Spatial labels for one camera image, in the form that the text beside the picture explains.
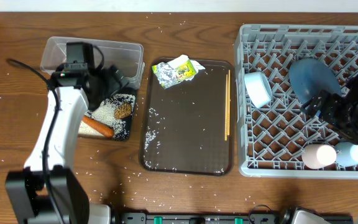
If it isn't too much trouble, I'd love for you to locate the blue plate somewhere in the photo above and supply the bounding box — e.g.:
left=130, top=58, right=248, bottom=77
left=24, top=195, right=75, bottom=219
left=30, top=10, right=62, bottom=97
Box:
left=288, top=58, right=342, bottom=105

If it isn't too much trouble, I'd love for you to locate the brown mushroom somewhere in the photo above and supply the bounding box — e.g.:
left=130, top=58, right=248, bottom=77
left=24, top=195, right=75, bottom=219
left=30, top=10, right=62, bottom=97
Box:
left=114, top=103, right=132, bottom=119

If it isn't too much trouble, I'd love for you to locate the blue cup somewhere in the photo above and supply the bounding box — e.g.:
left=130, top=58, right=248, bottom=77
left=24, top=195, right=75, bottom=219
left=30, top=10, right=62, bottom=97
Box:
left=334, top=142, right=358, bottom=167

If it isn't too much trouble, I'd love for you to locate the orange carrot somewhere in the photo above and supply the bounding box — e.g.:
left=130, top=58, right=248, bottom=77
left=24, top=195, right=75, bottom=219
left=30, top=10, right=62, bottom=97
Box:
left=82, top=116, right=114, bottom=138

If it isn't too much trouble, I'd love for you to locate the pink cup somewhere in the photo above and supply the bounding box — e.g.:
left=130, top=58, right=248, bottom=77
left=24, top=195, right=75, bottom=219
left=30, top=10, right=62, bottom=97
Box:
left=301, top=144, right=337, bottom=169

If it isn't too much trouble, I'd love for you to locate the light blue rice bowl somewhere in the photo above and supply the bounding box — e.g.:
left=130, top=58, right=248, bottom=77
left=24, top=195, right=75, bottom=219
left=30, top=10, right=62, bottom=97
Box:
left=244, top=72, right=273, bottom=108

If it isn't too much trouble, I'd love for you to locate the silver foil wrapper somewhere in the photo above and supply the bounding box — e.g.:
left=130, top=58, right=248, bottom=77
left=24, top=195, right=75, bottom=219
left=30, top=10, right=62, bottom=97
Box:
left=152, top=62, right=179, bottom=89

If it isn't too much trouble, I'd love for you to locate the white tissue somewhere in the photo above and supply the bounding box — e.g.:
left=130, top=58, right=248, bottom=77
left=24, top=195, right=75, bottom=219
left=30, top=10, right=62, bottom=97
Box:
left=175, top=55, right=205, bottom=81

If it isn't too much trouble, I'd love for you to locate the yellow green snack packet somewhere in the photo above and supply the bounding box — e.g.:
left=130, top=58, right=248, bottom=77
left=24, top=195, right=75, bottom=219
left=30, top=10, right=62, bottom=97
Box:
left=175, top=60, right=198, bottom=82

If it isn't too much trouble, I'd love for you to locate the wooden chopstick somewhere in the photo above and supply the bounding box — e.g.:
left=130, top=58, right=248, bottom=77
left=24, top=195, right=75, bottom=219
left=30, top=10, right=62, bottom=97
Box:
left=224, top=74, right=228, bottom=141
left=226, top=69, right=231, bottom=137

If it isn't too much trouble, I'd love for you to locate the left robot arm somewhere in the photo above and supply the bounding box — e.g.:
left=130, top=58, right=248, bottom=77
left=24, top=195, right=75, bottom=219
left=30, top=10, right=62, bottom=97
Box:
left=5, top=42, right=126, bottom=223

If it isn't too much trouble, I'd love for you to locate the grey dishwasher rack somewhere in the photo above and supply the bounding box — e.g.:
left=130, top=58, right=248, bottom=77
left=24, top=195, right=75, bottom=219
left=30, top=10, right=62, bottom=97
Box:
left=234, top=24, right=358, bottom=179

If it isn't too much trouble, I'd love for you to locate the white rice pile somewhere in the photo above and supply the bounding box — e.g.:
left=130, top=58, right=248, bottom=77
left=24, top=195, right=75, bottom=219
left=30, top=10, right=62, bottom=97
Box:
left=85, top=93, right=135, bottom=141

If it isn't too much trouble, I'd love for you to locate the black plastic tray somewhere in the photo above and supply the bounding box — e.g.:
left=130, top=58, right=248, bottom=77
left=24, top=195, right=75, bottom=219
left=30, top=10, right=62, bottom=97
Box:
left=78, top=88, right=136, bottom=141

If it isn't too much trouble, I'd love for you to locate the clear plastic bin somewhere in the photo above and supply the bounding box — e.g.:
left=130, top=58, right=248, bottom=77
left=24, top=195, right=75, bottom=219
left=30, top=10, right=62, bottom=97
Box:
left=40, top=36, right=145, bottom=90

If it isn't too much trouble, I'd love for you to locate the brown serving tray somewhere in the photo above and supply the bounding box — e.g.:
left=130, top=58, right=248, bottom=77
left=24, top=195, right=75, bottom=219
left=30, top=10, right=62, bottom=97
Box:
left=139, top=60, right=236, bottom=176

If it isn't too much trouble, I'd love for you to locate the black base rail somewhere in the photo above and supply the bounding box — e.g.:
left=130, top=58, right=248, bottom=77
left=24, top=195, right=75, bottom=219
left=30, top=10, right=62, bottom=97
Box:
left=111, top=212, right=281, bottom=224

